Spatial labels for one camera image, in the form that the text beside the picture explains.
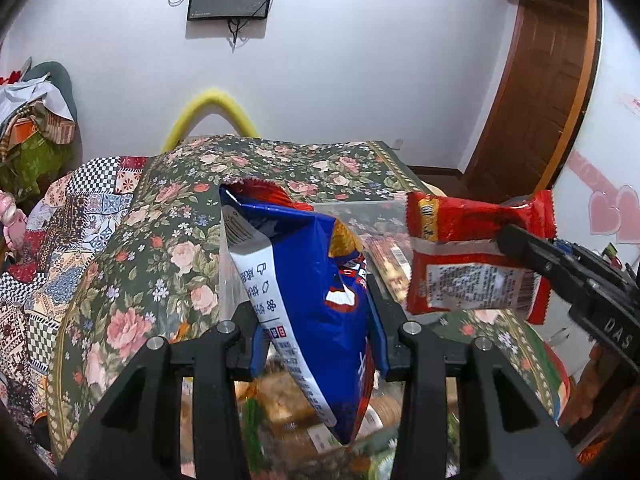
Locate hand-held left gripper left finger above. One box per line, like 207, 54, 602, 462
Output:
57, 304, 273, 480

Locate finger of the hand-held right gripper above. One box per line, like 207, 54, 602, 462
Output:
496, 224, 581, 306
547, 239, 626, 286

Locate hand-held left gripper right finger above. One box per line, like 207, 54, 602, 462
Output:
367, 289, 583, 480

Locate red snack packet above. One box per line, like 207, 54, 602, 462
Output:
404, 189, 557, 326

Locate blue snack bag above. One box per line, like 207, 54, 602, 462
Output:
219, 183, 383, 446

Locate clear plastic container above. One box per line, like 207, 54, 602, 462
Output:
219, 194, 461, 480

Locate clear bag of brown cookies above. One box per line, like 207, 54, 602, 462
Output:
364, 230, 416, 311

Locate white cabinet with pink stickers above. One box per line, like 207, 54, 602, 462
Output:
550, 0, 640, 351

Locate green floral blanket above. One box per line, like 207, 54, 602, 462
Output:
47, 135, 576, 480

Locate brown wooden door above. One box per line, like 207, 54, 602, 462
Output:
462, 0, 603, 203

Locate patchwork quilt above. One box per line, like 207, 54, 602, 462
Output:
0, 155, 151, 471

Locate yellow foam tube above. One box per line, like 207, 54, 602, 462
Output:
161, 87, 262, 153

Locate pink plush toy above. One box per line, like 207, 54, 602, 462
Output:
0, 191, 28, 251

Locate pile of clothes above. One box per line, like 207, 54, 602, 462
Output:
0, 57, 78, 201

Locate black monitor cable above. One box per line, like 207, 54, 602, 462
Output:
227, 17, 251, 53

